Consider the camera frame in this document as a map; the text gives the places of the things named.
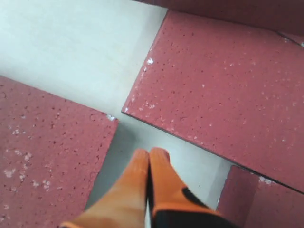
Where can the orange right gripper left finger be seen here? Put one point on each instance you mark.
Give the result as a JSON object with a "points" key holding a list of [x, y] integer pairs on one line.
{"points": [[124, 205]]}

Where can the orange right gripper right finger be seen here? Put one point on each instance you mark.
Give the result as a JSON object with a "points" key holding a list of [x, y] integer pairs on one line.
{"points": [[172, 204]]}

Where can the red brick front large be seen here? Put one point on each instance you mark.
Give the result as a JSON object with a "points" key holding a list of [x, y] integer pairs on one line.
{"points": [[252, 201]]}

